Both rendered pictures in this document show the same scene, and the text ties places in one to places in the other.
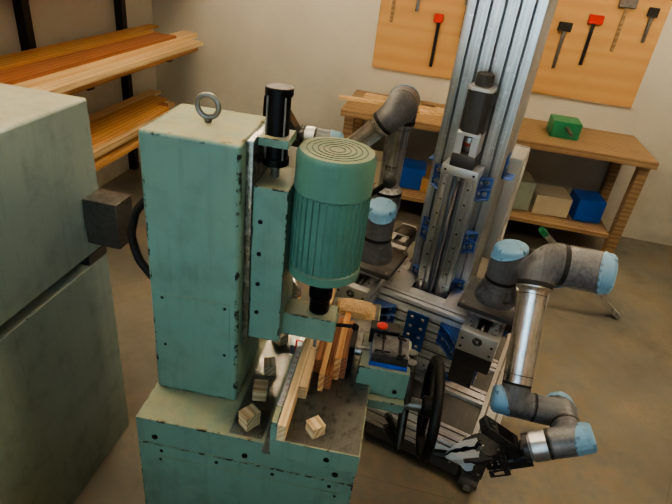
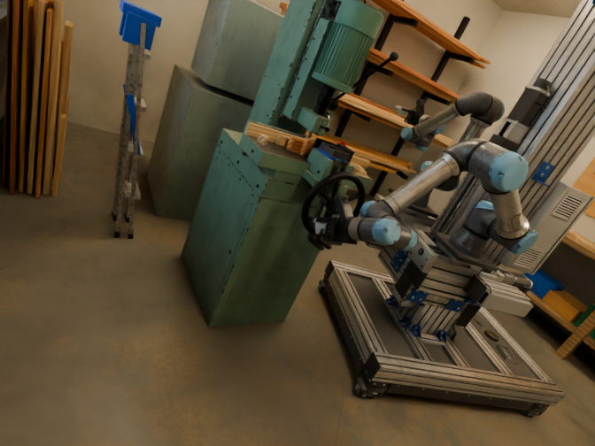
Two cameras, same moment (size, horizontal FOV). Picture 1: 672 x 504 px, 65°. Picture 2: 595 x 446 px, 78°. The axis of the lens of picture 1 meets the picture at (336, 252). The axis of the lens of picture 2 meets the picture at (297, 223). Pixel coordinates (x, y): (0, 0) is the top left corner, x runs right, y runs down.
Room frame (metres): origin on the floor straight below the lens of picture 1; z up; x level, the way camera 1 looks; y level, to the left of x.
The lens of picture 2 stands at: (0.02, -1.21, 1.25)
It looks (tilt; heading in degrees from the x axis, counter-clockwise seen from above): 22 degrees down; 45
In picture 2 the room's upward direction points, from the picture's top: 25 degrees clockwise
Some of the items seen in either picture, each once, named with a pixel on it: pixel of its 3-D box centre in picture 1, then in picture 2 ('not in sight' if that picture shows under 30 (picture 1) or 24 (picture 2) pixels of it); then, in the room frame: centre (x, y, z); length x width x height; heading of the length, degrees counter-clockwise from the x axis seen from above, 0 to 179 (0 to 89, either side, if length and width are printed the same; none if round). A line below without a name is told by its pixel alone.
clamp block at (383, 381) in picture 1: (383, 365); (328, 166); (1.09, -0.17, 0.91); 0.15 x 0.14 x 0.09; 175
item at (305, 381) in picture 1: (322, 324); (327, 152); (1.22, 0.01, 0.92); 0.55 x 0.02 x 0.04; 175
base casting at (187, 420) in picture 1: (267, 389); (279, 167); (1.10, 0.15, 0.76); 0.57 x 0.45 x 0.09; 85
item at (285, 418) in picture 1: (307, 347); (305, 144); (1.11, 0.04, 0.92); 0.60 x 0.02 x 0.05; 175
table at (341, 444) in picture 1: (350, 371); (314, 167); (1.10, -0.08, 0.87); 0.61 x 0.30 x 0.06; 175
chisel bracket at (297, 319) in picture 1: (309, 321); (312, 122); (1.09, 0.04, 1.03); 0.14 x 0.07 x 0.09; 85
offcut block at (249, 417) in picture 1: (249, 417); not in sight; (0.93, 0.16, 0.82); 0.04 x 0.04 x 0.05; 48
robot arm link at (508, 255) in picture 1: (509, 260); (488, 218); (1.64, -0.61, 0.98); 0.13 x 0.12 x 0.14; 81
